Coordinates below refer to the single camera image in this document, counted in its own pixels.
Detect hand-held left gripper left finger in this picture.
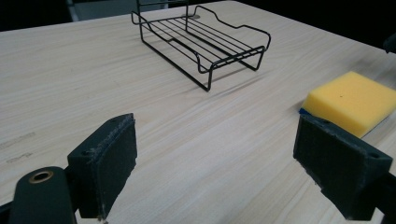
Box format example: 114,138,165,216
66,112,138,220

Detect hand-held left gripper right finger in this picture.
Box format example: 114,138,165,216
292,113,394,221

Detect yellow sponge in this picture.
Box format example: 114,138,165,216
299,70,396,139

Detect round grey table grommet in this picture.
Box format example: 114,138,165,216
181,12,202,21

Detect black wire rack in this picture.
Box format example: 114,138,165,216
131,0,272,92

